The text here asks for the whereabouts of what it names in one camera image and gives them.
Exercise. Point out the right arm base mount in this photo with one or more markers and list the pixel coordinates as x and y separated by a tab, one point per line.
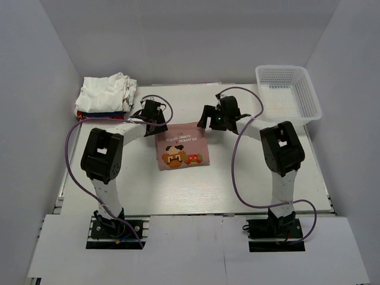
262	238

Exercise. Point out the pink t-shirt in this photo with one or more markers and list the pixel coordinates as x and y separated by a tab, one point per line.
181	146

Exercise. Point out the white plastic mesh basket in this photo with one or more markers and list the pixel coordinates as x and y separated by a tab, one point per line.
287	94

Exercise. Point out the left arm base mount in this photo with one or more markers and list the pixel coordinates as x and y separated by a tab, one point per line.
100	238

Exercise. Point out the white t-shirt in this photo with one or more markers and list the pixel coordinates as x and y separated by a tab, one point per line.
106	94

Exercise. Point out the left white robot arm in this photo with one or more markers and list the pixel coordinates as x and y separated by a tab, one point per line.
102	159

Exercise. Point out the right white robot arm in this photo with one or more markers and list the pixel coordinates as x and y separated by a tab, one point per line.
283	154

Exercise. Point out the red blue folded shirt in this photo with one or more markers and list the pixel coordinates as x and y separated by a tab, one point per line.
119	115

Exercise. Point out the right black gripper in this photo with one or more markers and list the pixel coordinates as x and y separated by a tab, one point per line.
208	111

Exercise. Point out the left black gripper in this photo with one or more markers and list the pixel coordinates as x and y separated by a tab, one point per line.
159	129

